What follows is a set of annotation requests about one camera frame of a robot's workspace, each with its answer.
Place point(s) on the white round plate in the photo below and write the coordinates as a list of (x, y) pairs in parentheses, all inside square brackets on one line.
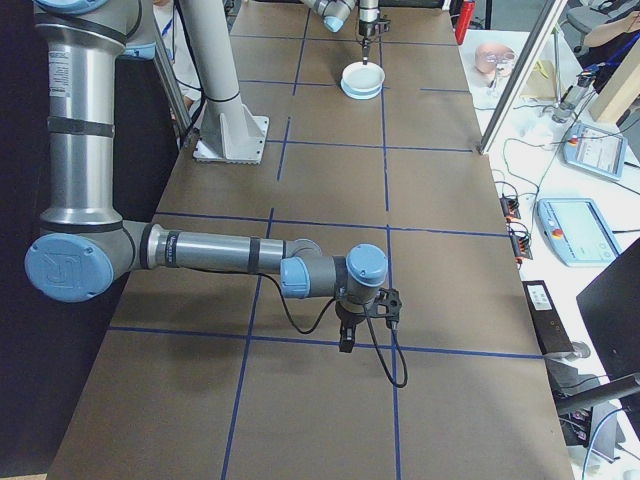
[(362, 77)]

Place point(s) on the light blue round plate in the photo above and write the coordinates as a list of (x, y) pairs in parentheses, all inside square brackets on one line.
[(362, 95)]

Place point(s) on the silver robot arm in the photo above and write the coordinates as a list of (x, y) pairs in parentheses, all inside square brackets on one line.
[(330, 7), (80, 150)]

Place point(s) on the red fire extinguisher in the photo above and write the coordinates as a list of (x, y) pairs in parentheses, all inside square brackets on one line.
[(468, 15)]

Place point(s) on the clear glass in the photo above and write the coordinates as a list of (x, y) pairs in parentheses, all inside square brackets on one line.
[(504, 62)]

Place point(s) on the gray slanted support column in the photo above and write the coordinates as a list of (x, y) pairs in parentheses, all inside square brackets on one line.
[(215, 75)]

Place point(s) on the person in white coat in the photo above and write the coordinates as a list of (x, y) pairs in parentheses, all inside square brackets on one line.
[(182, 65)]

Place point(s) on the black box with white label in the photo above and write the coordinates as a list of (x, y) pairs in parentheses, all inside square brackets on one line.
[(550, 325)]

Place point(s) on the silver cylindrical device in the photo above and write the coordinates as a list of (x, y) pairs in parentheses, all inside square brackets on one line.
[(570, 100)]

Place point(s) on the gray office chair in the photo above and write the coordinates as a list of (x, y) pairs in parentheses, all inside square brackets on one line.
[(585, 15)]

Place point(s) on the light blue teach pendant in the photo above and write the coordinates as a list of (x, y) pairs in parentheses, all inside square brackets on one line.
[(597, 150), (575, 232)]

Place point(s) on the person in dark clothes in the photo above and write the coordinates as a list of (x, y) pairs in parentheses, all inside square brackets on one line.
[(620, 45)]

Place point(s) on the beige wooden board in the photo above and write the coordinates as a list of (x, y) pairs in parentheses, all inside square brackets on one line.
[(620, 90)]

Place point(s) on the black monitor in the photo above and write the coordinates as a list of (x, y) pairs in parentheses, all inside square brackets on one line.
[(620, 310)]

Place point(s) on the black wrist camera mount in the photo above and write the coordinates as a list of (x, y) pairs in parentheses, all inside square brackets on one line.
[(392, 302), (384, 25)]

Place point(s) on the white square base plate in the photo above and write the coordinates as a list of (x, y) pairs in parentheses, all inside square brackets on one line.
[(252, 132)]

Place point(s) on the aluminium frame post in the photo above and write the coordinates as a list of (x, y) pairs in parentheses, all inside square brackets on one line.
[(517, 80)]

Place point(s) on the aluminium frame bar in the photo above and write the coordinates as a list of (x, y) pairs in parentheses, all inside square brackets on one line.
[(172, 95)]

